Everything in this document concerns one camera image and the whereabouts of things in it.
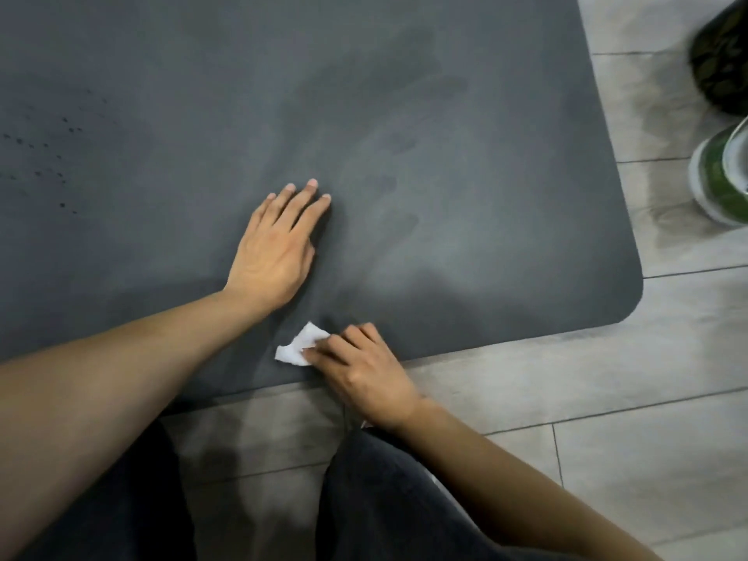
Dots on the person's right hand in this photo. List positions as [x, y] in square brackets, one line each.
[368, 373]

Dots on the person's left hand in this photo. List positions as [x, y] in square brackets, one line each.
[274, 257]

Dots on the white wipe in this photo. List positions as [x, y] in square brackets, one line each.
[295, 347]

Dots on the dark grey yoga mat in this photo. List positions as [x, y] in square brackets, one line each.
[175, 140]

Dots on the white wipe tub green spout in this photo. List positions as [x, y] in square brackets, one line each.
[721, 175]

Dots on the person's right forearm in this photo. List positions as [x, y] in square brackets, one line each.
[514, 490]

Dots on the person's left forearm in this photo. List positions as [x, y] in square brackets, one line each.
[99, 403]

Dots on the black patterned trash bin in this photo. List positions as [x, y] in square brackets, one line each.
[724, 58]

